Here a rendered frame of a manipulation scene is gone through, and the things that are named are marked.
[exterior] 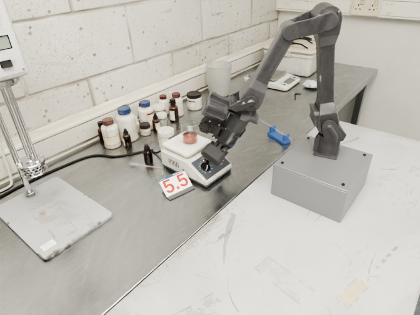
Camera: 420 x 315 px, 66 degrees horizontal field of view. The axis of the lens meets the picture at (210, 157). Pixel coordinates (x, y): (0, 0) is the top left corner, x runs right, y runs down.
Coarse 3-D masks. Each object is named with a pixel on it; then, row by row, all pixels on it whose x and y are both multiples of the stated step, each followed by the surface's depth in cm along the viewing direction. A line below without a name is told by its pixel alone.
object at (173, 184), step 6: (180, 174) 99; (168, 180) 97; (174, 180) 97; (180, 180) 98; (186, 180) 99; (162, 186) 95; (168, 186) 96; (174, 186) 96; (180, 186) 97; (168, 192) 95
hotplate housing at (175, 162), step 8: (168, 152) 103; (200, 152) 102; (168, 160) 104; (176, 160) 101; (184, 160) 99; (192, 160) 99; (168, 168) 107; (176, 168) 103; (184, 168) 100; (192, 168) 98; (224, 168) 102; (192, 176) 99; (200, 176) 97; (216, 176) 99; (200, 184) 99; (208, 184) 98
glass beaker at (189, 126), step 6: (186, 120) 103; (192, 120) 103; (186, 126) 99; (192, 126) 98; (186, 132) 100; (192, 132) 100; (186, 138) 101; (192, 138) 101; (186, 144) 103; (192, 144) 103
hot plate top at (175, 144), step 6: (174, 138) 107; (180, 138) 107; (198, 138) 106; (204, 138) 106; (162, 144) 104; (168, 144) 104; (174, 144) 103; (180, 144) 103; (198, 144) 103; (204, 144) 103; (174, 150) 101; (180, 150) 100; (186, 150) 100; (192, 150) 100; (198, 150) 101; (186, 156) 98
